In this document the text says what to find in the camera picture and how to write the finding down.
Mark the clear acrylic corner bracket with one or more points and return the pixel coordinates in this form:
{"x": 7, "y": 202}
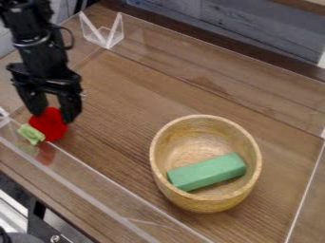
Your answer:
{"x": 105, "y": 37}

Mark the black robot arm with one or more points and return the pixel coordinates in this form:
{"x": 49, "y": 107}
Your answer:
{"x": 27, "y": 18}

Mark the red plush tomato green stem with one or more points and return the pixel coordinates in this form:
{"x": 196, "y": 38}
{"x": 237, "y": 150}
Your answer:
{"x": 45, "y": 127}

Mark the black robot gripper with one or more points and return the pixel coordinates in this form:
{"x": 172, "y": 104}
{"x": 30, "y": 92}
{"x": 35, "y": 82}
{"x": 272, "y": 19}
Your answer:
{"x": 43, "y": 73}

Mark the wooden bowl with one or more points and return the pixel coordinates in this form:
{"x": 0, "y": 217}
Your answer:
{"x": 194, "y": 138}

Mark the green rectangular block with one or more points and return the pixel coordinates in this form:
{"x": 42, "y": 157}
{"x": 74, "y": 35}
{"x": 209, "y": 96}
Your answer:
{"x": 208, "y": 172}

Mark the black metal table frame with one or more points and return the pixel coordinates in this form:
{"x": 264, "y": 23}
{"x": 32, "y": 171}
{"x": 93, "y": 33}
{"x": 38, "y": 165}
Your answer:
{"x": 47, "y": 226}

